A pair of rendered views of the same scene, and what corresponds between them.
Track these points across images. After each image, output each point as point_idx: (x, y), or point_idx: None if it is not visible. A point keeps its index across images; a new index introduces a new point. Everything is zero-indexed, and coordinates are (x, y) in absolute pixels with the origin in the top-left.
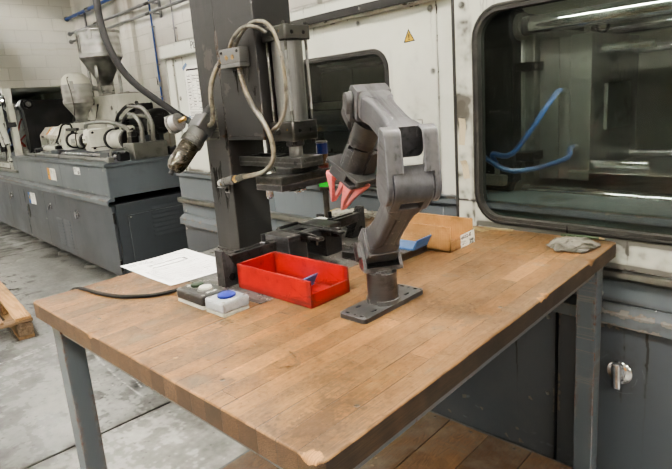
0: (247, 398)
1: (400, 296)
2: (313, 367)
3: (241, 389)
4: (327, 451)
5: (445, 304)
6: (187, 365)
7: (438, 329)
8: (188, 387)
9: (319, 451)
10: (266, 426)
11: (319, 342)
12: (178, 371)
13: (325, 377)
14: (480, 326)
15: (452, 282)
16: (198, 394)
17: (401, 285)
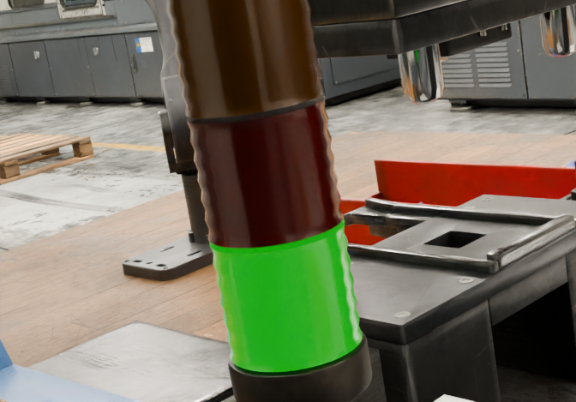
0: (443, 140)
1: (184, 243)
2: (367, 165)
3: (457, 142)
4: (345, 135)
5: (104, 255)
6: (563, 144)
7: (160, 219)
8: (532, 135)
9: (353, 134)
10: (410, 134)
11: (362, 184)
12: (569, 140)
13: (350, 162)
14: (91, 229)
15: (25, 304)
16: (511, 134)
17: (161, 267)
